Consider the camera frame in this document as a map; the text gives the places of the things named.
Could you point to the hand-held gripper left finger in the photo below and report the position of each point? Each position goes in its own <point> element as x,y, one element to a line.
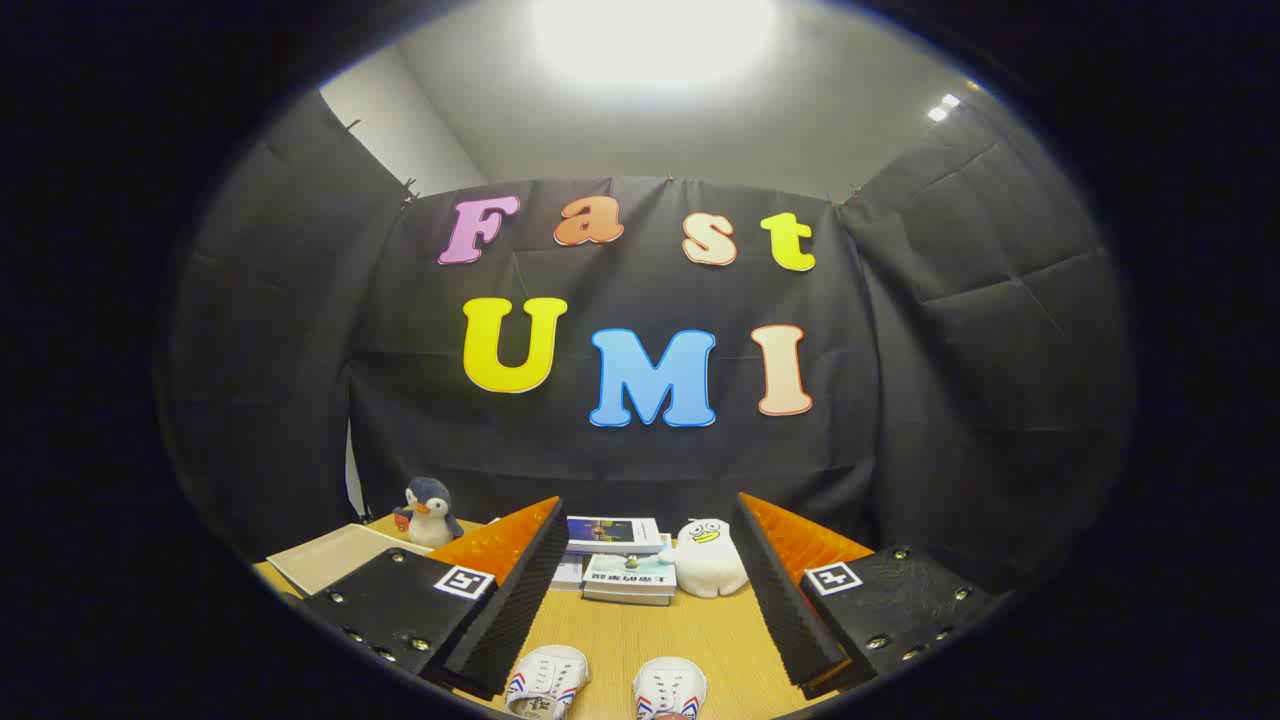
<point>520,590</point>

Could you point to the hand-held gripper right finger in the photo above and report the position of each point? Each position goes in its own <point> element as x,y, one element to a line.
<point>785,600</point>

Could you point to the white striped canvas shoe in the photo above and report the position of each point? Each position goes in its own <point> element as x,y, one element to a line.
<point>670,688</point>
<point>545,680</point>

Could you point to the beige fabric storage box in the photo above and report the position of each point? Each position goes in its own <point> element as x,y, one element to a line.
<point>330,555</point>

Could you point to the plain white book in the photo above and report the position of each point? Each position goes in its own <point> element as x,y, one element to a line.
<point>567,572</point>

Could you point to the white duck plush toy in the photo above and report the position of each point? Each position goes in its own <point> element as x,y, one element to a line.
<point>710,565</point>

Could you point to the book with blue photo cover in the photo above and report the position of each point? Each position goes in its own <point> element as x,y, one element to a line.
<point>612,532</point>

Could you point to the thick book with teal cover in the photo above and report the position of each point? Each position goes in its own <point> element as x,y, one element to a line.
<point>630,580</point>

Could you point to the penguin plush toy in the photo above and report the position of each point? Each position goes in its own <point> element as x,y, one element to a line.
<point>430,515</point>

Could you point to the ceiling light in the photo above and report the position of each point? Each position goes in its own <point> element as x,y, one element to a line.
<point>650,35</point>

